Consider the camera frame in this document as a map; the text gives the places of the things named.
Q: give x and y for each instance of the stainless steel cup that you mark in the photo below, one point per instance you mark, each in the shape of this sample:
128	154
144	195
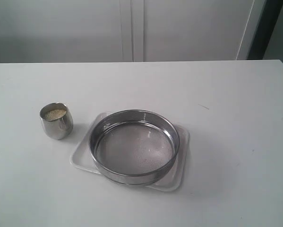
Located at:
60	128

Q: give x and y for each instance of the yellow grain mixture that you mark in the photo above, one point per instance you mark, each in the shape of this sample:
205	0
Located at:
54	114

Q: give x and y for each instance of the white cabinet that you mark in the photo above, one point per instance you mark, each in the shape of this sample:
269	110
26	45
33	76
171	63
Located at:
127	30

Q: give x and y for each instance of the round steel mesh sieve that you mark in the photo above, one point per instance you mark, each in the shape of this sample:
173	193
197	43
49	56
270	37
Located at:
134	147

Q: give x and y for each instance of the white plastic tray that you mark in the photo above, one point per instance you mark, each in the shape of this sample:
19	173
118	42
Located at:
82	159

